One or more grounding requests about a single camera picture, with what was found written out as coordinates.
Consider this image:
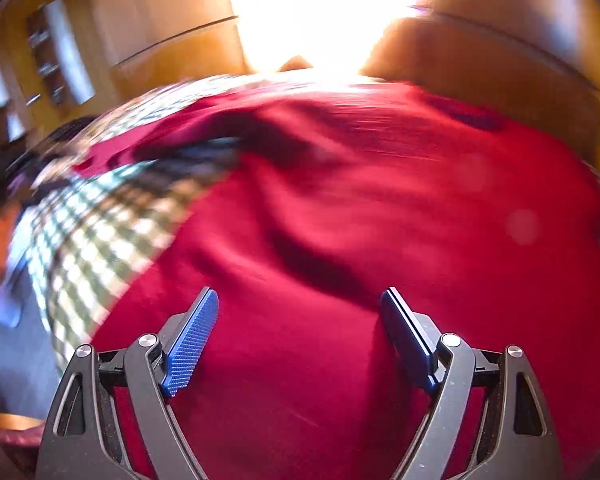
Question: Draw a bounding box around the wooden wardrobe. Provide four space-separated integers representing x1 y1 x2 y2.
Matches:
0 0 600 166

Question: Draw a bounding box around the green white checkered bed sheet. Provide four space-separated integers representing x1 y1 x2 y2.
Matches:
10 72 600 376

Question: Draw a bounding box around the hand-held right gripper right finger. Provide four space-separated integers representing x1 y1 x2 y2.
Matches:
380 286 564 480

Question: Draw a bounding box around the grey blue cloth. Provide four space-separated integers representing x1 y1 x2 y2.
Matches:
0 255 63 413

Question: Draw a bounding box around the wall shelf niche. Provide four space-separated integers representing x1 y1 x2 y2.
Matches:
26 0 97 107

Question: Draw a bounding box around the red garment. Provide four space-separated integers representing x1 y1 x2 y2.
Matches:
72 80 600 480

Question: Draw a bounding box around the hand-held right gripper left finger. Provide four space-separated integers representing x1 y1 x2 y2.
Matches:
35 286 220 480

